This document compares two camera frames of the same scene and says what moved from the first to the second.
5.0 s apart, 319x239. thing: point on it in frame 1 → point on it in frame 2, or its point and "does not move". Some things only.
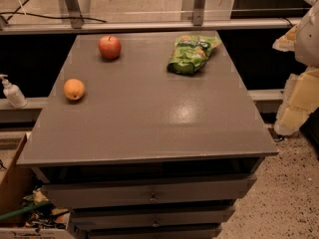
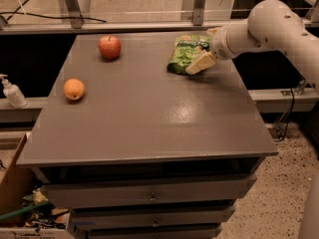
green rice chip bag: [190, 53] does not move
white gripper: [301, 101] → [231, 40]
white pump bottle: [13, 93] does not move
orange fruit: [74, 89] does not move
